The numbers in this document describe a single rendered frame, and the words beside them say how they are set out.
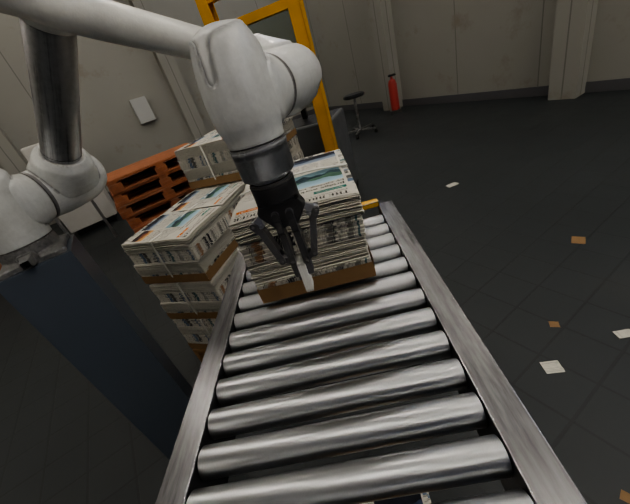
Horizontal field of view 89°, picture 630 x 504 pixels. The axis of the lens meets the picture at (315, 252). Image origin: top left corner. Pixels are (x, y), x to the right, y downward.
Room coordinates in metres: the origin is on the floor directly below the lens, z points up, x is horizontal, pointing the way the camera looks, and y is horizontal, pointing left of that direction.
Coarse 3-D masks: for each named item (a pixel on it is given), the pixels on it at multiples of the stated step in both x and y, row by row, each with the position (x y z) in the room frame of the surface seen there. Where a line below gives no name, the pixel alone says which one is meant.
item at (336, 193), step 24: (312, 192) 0.67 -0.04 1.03; (336, 192) 0.63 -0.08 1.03; (240, 216) 0.67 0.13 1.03; (336, 216) 0.61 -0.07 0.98; (360, 216) 0.62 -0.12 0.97; (240, 240) 0.64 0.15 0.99; (336, 240) 0.62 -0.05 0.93; (360, 240) 0.62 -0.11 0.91; (264, 264) 0.65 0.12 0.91; (288, 264) 0.64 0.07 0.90; (336, 264) 0.62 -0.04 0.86; (360, 264) 0.62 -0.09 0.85; (264, 288) 0.65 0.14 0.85
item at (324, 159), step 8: (328, 152) 0.96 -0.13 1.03; (336, 152) 0.93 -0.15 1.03; (296, 160) 0.98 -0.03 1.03; (304, 160) 0.95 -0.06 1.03; (312, 160) 0.92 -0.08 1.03; (320, 160) 0.90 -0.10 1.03; (328, 160) 0.88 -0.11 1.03; (336, 160) 0.85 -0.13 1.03; (344, 160) 0.83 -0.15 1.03; (296, 168) 0.90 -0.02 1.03; (304, 168) 0.88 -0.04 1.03; (312, 168) 0.85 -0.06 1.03
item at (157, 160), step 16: (144, 160) 4.10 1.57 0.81; (160, 160) 3.67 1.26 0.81; (176, 160) 4.26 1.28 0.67; (112, 176) 3.66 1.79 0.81; (128, 176) 4.11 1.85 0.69; (144, 176) 3.84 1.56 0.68; (160, 176) 3.63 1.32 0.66; (176, 176) 3.99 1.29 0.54; (112, 192) 3.39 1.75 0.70; (128, 192) 4.00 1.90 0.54; (144, 192) 3.71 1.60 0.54; (160, 192) 3.88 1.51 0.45; (176, 192) 3.73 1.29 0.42; (128, 208) 3.44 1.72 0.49; (144, 208) 3.50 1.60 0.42; (160, 208) 3.86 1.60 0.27; (144, 224) 3.46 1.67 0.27
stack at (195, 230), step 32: (192, 192) 1.84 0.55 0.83; (224, 192) 1.63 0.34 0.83; (160, 224) 1.45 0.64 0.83; (192, 224) 1.32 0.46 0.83; (224, 224) 1.42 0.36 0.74; (160, 256) 1.29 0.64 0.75; (192, 256) 1.21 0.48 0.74; (160, 288) 1.33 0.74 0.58; (192, 288) 1.25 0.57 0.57; (224, 288) 1.24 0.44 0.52; (192, 320) 1.31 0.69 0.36
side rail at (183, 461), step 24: (240, 264) 0.89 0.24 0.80; (240, 288) 0.76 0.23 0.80; (240, 312) 0.69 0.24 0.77; (216, 336) 0.59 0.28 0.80; (216, 360) 0.51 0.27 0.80; (216, 384) 0.45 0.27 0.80; (192, 408) 0.41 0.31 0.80; (216, 408) 0.41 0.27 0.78; (192, 432) 0.36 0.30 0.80; (192, 456) 0.32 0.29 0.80; (168, 480) 0.29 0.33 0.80; (192, 480) 0.29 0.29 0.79; (216, 480) 0.31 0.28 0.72
